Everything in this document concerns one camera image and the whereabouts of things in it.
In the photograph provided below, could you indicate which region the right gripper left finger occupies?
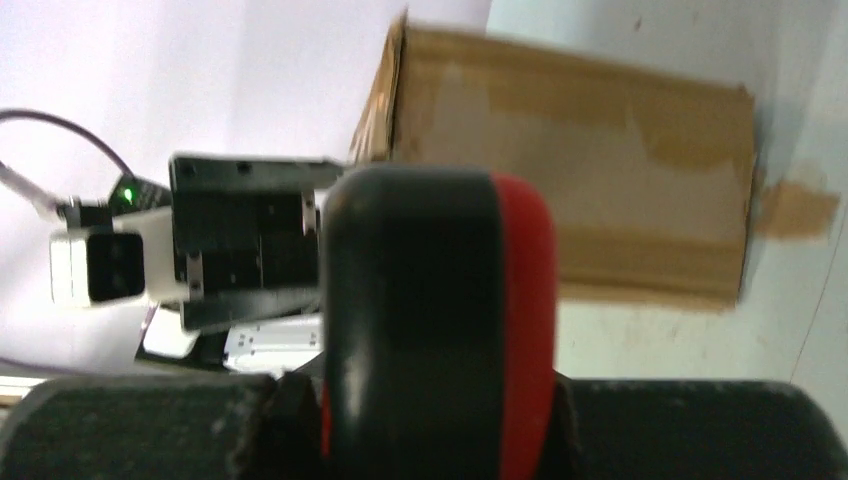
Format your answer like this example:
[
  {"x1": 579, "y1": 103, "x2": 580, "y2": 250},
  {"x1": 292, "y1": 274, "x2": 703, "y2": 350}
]
[{"x1": 1, "y1": 357, "x2": 326, "y2": 479}]

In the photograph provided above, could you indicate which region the red black utility knife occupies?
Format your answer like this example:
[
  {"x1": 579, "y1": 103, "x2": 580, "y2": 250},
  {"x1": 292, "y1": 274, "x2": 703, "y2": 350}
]
[{"x1": 320, "y1": 164, "x2": 557, "y2": 479}]

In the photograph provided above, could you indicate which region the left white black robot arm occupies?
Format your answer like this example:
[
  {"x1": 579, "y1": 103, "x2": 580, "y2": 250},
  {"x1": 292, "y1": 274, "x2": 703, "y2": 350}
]
[{"x1": 108, "y1": 154, "x2": 345, "y2": 373}]

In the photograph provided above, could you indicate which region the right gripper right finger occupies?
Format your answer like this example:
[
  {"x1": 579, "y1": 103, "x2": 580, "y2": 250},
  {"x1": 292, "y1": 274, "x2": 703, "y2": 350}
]
[{"x1": 543, "y1": 375, "x2": 847, "y2": 479}]

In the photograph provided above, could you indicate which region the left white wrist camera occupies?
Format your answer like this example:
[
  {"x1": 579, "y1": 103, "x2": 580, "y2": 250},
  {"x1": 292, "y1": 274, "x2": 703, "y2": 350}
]
[{"x1": 49, "y1": 207, "x2": 189, "y2": 308}]

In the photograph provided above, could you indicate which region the brown cardboard express box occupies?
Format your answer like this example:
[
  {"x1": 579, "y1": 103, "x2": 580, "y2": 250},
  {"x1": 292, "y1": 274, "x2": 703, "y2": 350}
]
[{"x1": 350, "y1": 15, "x2": 840, "y2": 310}]

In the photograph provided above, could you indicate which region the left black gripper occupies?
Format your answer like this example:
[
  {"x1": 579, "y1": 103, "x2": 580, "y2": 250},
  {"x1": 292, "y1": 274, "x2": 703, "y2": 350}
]
[{"x1": 169, "y1": 154, "x2": 345, "y2": 332}]

